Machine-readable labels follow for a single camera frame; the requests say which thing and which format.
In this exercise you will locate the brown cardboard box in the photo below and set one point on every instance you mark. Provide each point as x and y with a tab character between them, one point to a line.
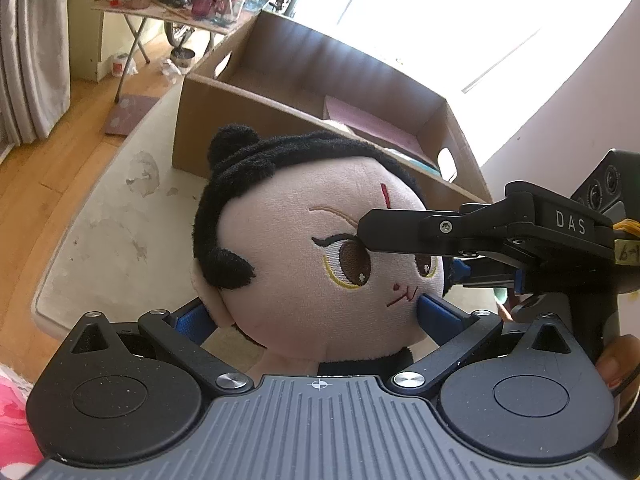
225	110

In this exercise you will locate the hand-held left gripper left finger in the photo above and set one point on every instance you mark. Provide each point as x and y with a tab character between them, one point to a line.
192	325

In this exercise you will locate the beige wardrobe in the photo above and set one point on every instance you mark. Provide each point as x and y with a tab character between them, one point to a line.
87	35

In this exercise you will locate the pink cloth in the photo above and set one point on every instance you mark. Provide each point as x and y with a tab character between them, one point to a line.
17	420

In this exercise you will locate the black-haired plush doll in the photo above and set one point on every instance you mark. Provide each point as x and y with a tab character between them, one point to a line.
300	260

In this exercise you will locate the steel bowl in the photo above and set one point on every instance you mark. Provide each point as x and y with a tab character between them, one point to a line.
183	57

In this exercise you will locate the wooden folding table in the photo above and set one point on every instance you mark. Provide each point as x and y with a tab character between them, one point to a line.
165	15

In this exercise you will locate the pink book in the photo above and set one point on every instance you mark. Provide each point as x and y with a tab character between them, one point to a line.
370	125

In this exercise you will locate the brown flat board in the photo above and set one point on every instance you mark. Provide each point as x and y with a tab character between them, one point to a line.
131	114

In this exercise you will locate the blue white tissue packet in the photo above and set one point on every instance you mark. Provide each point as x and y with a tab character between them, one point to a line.
422	164

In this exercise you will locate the person's right hand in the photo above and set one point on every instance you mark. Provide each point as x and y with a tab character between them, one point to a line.
622	365

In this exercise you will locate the clear glass jar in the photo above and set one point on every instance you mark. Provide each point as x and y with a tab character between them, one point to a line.
230	5

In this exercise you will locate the grey curtain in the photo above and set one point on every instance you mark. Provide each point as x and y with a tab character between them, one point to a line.
30	60

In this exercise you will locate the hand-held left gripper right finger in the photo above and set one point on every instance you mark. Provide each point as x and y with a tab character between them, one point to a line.
440	317

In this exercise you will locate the white cup red label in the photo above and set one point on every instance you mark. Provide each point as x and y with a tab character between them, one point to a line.
120	65

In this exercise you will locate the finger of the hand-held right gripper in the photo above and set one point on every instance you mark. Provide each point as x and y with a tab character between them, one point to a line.
461	271
395	232

